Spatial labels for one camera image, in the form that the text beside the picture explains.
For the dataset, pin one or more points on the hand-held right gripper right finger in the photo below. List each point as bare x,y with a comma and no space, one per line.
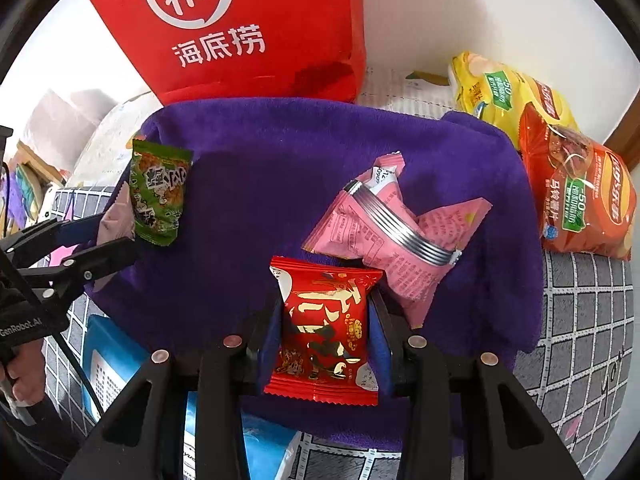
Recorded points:
382,360

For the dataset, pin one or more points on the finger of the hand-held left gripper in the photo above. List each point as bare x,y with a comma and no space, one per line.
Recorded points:
75,230
95,262

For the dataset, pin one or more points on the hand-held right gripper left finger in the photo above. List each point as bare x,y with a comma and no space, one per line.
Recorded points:
272,355

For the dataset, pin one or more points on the red gold snack packet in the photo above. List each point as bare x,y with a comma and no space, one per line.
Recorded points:
325,330

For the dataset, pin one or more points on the green snack packet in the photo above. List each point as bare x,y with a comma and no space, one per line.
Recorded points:
160,190

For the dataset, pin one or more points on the plain pink snack packet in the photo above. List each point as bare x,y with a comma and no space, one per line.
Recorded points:
435,270

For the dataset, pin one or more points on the purple towel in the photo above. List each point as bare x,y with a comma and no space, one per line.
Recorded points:
260,180

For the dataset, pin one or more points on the person's left hand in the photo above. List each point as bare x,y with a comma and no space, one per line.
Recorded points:
27,385

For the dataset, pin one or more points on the wooden headboard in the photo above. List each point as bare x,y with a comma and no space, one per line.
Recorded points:
32,157

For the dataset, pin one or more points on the white plastic bag red label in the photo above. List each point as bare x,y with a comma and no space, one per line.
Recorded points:
55,120

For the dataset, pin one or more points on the grey checked star sheet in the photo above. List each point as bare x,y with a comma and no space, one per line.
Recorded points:
575,360

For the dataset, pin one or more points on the red chips bag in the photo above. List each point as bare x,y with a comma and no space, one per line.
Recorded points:
580,195

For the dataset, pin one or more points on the red paper bag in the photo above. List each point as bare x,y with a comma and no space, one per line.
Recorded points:
250,25

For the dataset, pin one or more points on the yellow chips bag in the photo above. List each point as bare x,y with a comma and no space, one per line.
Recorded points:
505,95

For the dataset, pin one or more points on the brown wooden door frame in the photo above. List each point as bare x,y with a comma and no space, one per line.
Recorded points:
625,140

